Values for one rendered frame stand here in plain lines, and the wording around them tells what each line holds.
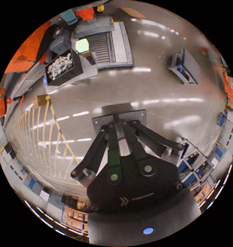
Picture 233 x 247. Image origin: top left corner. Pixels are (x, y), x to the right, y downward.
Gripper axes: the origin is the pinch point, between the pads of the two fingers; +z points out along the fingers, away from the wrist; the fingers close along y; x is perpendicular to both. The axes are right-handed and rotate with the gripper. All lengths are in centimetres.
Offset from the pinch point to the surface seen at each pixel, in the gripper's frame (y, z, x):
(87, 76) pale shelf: -10.7, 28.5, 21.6
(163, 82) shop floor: 76, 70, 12
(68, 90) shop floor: -52, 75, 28
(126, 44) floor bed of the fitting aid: 32, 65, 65
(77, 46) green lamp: -7.1, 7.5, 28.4
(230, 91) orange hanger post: 350, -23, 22
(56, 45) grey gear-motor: -36, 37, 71
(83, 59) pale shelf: -11.0, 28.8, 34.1
